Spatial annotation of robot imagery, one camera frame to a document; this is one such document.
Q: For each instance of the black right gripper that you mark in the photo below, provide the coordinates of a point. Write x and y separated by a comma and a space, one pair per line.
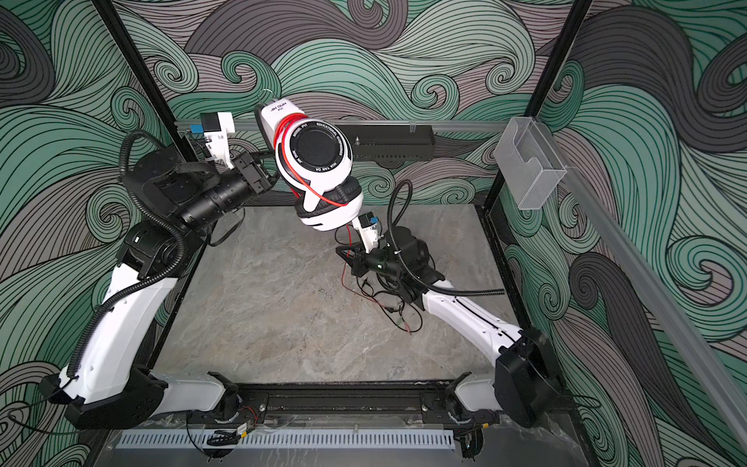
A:
361, 263

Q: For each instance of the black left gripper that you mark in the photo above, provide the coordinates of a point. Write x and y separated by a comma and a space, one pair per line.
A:
253, 174

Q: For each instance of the white and black headphones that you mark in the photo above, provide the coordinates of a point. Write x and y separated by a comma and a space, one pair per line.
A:
315, 160

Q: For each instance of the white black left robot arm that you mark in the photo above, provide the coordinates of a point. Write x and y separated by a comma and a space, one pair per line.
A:
102, 386

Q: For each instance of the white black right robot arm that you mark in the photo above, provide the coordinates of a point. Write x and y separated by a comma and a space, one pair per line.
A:
388, 260

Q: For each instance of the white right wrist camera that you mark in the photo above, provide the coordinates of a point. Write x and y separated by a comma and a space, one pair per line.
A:
368, 227

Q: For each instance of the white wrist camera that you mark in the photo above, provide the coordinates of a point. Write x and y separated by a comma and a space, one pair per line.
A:
216, 129
368, 227

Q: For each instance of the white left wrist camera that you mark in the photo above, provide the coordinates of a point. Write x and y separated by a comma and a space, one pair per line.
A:
216, 129

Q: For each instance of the black perforated wall tray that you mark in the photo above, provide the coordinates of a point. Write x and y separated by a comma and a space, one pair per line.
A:
390, 145

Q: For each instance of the black vertical frame post right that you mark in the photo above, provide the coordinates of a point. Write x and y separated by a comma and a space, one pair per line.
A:
577, 14

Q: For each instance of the black vertical frame post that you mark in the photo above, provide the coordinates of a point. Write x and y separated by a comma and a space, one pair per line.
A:
114, 24
577, 14

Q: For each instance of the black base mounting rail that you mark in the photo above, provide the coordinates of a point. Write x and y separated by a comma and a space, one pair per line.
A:
431, 401

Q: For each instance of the black vertical frame post left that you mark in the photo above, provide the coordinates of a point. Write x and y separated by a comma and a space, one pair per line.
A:
114, 24

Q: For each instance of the white slotted cable duct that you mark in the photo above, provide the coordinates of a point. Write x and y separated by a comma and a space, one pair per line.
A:
355, 438

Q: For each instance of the grey mesh wall holder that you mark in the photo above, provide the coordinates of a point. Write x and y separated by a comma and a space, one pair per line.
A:
529, 159

